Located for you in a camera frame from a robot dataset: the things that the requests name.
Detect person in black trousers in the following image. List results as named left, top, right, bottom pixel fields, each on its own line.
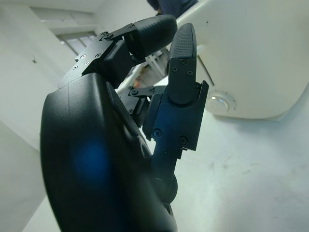
left=147, top=0, right=198, bottom=19

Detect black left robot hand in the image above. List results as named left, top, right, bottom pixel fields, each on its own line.
left=40, top=14, right=210, bottom=232

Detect white two-slot toaster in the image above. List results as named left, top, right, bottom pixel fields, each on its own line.
left=173, top=0, right=309, bottom=121

